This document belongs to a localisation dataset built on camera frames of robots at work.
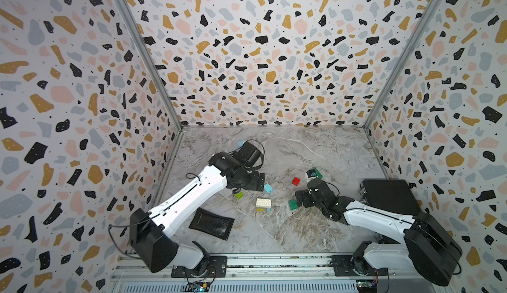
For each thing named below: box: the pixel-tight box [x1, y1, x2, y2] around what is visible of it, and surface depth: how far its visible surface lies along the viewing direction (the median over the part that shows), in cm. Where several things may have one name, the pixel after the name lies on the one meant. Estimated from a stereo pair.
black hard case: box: [359, 179, 422, 216], surface depth 91 cm
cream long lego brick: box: [256, 197, 272, 208], surface depth 87 cm
